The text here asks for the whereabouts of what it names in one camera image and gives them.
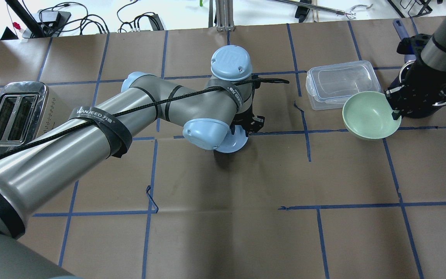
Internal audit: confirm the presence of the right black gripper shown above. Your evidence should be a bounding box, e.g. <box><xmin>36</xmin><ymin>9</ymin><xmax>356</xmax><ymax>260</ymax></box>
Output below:
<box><xmin>385</xmin><ymin>64</ymin><xmax>446</xmax><ymax>120</ymax></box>

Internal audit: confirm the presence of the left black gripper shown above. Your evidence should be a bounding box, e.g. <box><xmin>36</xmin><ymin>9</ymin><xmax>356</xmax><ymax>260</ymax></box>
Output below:
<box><xmin>231</xmin><ymin>105</ymin><xmax>265</xmax><ymax>137</ymax></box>

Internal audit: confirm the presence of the blue bowl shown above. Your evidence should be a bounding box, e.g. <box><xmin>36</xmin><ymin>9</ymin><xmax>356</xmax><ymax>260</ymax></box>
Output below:
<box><xmin>216</xmin><ymin>125</ymin><xmax>248</xmax><ymax>153</ymax></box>

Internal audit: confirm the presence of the green bowl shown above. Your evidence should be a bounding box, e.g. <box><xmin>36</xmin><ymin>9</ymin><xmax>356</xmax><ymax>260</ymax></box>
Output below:
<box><xmin>342</xmin><ymin>91</ymin><xmax>402</xmax><ymax>141</ymax></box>

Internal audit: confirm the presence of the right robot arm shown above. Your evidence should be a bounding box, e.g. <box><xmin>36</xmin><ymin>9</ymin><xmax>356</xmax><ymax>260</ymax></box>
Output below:
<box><xmin>385</xmin><ymin>17</ymin><xmax>446</xmax><ymax>121</ymax></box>

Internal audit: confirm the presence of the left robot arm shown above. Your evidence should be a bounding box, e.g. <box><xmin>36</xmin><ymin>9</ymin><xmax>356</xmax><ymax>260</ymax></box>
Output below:
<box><xmin>0</xmin><ymin>45</ymin><xmax>288</xmax><ymax>279</ymax></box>

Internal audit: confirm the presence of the blue saucepan with lid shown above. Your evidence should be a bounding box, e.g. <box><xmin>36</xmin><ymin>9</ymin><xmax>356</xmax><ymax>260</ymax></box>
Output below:
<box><xmin>393</xmin><ymin>20</ymin><xmax>446</xmax><ymax>85</ymax></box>

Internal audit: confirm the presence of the clear plastic food container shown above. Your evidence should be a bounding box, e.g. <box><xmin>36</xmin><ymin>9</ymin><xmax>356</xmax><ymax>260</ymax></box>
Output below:
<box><xmin>305</xmin><ymin>60</ymin><xmax>382</xmax><ymax>111</ymax></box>

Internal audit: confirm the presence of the reacher grabber tool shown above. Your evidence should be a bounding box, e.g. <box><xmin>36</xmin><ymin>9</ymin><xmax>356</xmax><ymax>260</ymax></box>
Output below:
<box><xmin>272</xmin><ymin>0</ymin><xmax>373</xmax><ymax>20</ymax></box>

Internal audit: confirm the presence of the black power adapter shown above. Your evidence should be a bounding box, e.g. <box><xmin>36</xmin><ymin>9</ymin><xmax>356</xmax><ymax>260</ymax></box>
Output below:
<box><xmin>294</xmin><ymin>6</ymin><xmax>311</xmax><ymax>23</ymax></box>

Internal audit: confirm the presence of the silver toaster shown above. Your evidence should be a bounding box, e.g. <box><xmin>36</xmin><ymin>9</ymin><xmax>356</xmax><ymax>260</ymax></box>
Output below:
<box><xmin>0</xmin><ymin>81</ymin><xmax>71</xmax><ymax>154</ymax></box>

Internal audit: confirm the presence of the aluminium frame post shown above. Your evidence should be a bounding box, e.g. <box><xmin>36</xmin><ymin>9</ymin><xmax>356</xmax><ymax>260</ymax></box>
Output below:
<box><xmin>208</xmin><ymin>0</ymin><xmax>235</xmax><ymax>32</ymax></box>

